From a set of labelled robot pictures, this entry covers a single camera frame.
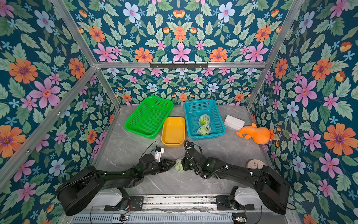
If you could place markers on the white foam net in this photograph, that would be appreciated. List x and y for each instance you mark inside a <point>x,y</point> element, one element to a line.
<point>179,165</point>
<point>205,126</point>
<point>204,119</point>

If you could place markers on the white rectangular box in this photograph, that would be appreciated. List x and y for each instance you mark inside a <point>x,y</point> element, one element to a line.
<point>234,123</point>

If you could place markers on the orange toy duck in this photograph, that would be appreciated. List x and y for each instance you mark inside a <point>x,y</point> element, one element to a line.
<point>260,135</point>

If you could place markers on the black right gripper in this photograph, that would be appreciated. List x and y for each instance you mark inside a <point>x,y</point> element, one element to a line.
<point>189,163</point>

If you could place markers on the black wall hook rack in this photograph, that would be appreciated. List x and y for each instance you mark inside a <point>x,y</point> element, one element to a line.
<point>184,65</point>

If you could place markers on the dark speckled custard apple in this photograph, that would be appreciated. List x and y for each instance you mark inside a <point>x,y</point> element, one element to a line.
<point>180,166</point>

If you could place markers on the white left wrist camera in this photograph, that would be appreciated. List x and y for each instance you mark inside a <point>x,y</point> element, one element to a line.
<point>158,153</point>

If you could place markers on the teal plastic basket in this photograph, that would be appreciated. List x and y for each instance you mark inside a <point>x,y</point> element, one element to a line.
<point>194,109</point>

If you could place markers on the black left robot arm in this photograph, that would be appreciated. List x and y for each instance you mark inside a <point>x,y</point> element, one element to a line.
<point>77,193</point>

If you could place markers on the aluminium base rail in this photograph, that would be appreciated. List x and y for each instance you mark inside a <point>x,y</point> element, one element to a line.
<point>181,209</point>

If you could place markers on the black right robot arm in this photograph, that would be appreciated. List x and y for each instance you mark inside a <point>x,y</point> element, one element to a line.
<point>272,189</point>

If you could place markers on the round beige clock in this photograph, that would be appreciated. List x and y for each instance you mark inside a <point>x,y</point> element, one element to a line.
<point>255,164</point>

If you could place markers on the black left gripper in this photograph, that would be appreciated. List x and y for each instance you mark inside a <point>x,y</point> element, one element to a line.
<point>169,162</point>

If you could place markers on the green plastic basket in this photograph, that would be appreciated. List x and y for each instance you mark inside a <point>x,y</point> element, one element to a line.
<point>149,117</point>

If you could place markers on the yellow plastic tub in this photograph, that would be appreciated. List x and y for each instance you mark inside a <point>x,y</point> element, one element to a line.
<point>174,132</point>

